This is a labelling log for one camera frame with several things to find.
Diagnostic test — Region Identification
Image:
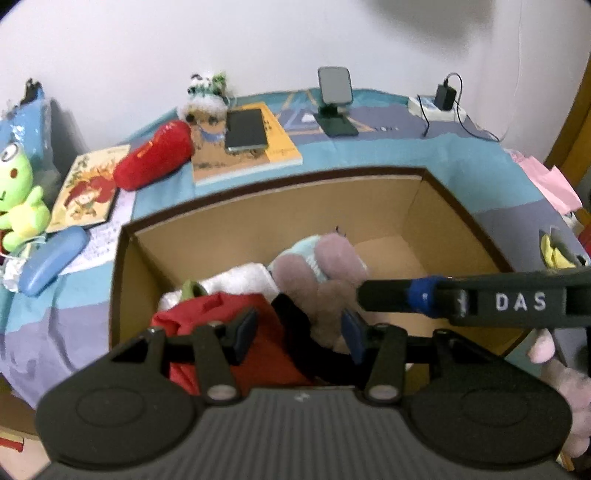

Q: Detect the red soft cloth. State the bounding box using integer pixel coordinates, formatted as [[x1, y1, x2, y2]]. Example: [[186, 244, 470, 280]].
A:
[[150, 292, 310, 395]]

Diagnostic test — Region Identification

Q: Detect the white fluffy plush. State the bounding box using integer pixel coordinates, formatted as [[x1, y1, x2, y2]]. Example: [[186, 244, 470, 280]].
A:
[[157, 263, 280, 311]]

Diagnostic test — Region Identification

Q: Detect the green knitted cloth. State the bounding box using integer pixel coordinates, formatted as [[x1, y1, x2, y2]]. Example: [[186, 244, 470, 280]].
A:
[[180, 280, 208, 302]]

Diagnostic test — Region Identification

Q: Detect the pink plush toy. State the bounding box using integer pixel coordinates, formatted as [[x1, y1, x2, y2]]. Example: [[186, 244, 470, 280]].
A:
[[269, 232, 369, 354]]

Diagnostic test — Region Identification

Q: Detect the yellow towel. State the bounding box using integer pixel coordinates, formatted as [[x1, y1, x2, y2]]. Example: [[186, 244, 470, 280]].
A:
[[540, 234, 576, 269]]

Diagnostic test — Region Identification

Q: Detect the beige patterned cloth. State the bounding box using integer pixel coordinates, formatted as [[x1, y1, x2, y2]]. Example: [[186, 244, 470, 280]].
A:
[[539, 227, 590, 268]]

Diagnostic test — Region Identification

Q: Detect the black cloth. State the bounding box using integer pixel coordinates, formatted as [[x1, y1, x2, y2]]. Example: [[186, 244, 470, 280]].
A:
[[271, 293, 362, 387]]

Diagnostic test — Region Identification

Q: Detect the brown cardboard box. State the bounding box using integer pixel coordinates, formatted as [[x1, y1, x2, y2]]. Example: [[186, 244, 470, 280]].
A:
[[109, 167, 511, 351]]

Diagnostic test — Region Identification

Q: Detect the pink cloth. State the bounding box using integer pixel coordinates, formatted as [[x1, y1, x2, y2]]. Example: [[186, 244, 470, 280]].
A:
[[507, 150, 583, 215]]

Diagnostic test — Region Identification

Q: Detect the yellow book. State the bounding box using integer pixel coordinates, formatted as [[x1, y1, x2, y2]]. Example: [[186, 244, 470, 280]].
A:
[[191, 102, 303, 185]]

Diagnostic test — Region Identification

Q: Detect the white power strip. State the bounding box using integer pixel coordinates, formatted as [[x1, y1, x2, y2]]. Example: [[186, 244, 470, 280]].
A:
[[407, 95, 466, 122]]

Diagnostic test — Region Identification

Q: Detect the blue striped bed blanket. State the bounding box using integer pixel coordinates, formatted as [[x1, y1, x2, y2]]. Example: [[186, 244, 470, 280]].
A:
[[1, 90, 583, 405]]

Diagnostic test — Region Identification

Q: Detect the black charger adapter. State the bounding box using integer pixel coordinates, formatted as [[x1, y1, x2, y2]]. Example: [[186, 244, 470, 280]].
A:
[[433, 80, 457, 111]]

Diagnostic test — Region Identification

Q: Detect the red chili plush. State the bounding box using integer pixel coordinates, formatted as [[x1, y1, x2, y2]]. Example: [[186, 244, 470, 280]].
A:
[[113, 120, 194, 191]]

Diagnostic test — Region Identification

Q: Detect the illustrated children book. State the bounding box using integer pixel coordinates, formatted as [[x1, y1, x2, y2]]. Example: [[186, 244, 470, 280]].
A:
[[46, 144, 130, 233]]

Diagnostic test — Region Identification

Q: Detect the blue glasses case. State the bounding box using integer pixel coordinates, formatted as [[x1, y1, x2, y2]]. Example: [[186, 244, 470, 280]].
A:
[[18, 226, 90, 297]]

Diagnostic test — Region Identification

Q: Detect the black smartphone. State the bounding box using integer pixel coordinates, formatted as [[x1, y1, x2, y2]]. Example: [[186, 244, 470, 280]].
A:
[[224, 109, 269, 153]]

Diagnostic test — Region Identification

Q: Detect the phone stand with mirror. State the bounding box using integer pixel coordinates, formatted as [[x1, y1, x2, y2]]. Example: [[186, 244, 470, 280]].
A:
[[315, 66, 359, 138]]

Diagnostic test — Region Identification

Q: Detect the small panda plush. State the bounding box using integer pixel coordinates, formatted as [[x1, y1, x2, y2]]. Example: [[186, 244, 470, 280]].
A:
[[176, 72, 228, 124]]

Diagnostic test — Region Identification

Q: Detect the green frog plush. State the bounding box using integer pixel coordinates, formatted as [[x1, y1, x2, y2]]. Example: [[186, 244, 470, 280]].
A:
[[0, 142, 50, 252]]

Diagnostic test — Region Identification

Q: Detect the blue packaged bag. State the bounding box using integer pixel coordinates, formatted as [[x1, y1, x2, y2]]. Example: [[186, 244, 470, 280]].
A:
[[1, 79, 60, 188]]

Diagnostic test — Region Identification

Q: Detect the black charger cable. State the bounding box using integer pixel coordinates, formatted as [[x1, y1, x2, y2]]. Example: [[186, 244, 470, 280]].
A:
[[417, 72, 502, 143]]

